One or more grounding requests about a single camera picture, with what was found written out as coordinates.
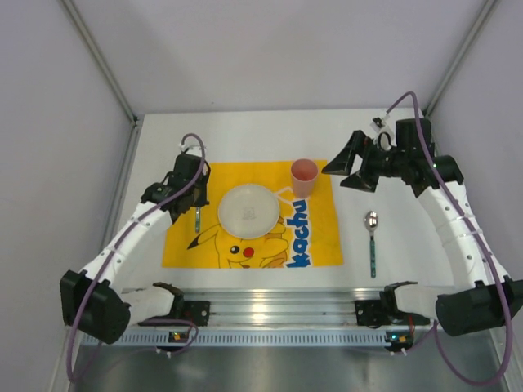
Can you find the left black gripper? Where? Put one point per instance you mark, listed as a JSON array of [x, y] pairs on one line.
[[189, 198]]

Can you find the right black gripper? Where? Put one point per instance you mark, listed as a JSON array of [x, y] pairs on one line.
[[368, 162]]

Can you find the fork with green handle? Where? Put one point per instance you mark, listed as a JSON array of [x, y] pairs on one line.
[[197, 226]]

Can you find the pink plastic cup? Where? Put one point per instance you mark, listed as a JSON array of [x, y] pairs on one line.
[[304, 173]]

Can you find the cream round plate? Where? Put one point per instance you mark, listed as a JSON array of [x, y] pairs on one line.
[[248, 211]]

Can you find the yellow cartoon placemat cloth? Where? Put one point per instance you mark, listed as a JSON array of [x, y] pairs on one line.
[[306, 234]]

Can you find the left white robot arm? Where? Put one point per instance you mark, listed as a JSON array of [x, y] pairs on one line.
[[93, 300]]

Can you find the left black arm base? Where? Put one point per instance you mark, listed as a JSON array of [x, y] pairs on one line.
[[181, 311]]

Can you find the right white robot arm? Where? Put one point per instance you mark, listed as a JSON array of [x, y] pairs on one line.
[[438, 184]]

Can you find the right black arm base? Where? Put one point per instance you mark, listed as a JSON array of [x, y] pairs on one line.
[[383, 311]]

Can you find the spoon with green handle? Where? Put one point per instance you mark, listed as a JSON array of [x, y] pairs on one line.
[[371, 223]]

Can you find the perforated cable duct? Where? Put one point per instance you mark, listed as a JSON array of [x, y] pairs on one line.
[[177, 337]]

